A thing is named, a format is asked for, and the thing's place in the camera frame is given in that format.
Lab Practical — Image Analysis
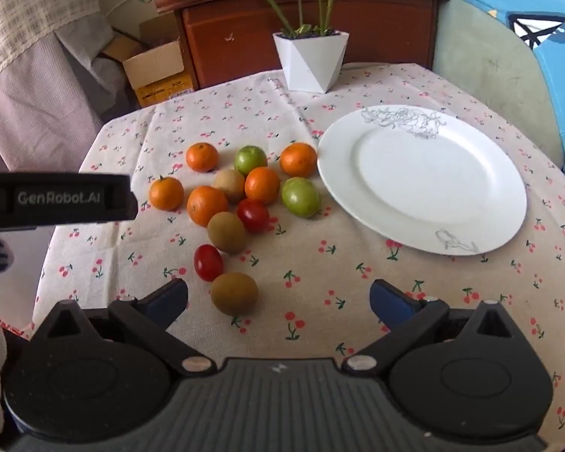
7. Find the cherry print tablecloth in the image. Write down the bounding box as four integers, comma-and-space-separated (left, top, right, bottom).
31, 62, 565, 443

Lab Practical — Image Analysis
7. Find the potted plant in white pot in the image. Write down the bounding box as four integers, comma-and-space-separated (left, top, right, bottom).
133, 0, 359, 93

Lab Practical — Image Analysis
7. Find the brown kiwi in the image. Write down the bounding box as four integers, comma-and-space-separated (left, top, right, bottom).
207, 212, 247, 254
212, 169, 246, 203
210, 272, 259, 316

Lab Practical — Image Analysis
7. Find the pale pink cloth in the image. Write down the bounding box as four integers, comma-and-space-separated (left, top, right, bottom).
0, 12, 128, 175

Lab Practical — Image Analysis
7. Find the cardboard box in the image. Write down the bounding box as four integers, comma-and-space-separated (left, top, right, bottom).
96, 18, 195, 108

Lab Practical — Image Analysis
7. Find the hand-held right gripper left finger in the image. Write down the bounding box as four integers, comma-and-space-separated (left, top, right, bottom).
31, 278, 218, 378

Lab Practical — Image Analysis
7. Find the beige checkered cloth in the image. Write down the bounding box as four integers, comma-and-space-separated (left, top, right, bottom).
0, 0, 99, 91

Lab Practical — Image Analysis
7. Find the red cherry tomato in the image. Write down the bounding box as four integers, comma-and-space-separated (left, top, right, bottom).
193, 244, 224, 282
236, 199, 270, 234

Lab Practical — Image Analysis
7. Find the green plum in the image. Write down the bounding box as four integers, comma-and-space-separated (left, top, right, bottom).
234, 145, 269, 176
281, 177, 322, 218

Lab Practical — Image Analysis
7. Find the white ceramic plate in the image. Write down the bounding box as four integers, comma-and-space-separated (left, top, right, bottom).
316, 104, 528, 256

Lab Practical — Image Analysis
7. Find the orange mandarin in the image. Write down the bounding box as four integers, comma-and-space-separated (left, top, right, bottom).
186, 185, 229, 227
279, 142, 319, 178
185, 142, 220, 173
149, 176, 185, 211
244, 166, 281, 205

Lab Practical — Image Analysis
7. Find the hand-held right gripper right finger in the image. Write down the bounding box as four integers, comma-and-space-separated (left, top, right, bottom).
341, 279, 528, 377

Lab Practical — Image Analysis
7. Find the pale green cushion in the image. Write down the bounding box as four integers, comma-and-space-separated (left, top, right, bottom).
432, 0, 565, 170

